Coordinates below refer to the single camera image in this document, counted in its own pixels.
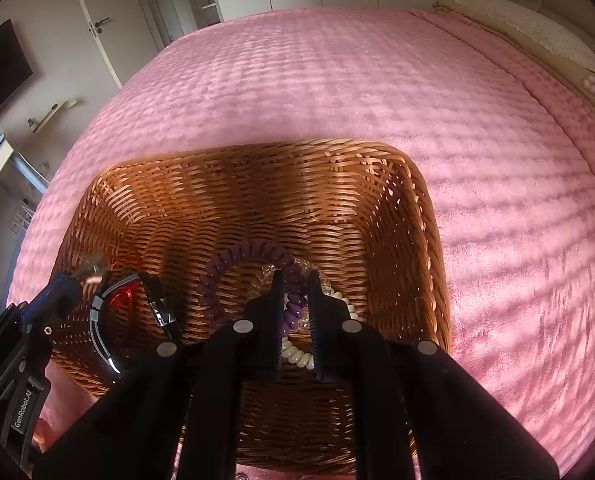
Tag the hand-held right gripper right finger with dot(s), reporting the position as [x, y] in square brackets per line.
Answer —
[315, 310]

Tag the white desk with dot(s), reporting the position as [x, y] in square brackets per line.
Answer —
[2, 165]

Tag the floral pillow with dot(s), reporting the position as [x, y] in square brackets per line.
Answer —
[532, 22]

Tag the wall shelf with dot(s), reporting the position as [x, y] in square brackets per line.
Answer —
[52, 114]

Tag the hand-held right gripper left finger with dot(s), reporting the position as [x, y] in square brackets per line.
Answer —
[277, 305]

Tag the red jewelry piece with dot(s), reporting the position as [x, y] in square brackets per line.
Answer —
[125, 298]

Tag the brown wicker basket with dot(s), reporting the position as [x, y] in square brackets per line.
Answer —
[257, 195]

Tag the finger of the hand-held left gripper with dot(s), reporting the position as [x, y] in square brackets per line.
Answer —
[54, 295]

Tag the pink bedspread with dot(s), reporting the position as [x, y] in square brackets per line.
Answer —
[377, 120]

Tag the white door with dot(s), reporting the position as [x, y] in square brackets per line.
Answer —
[112, 15]

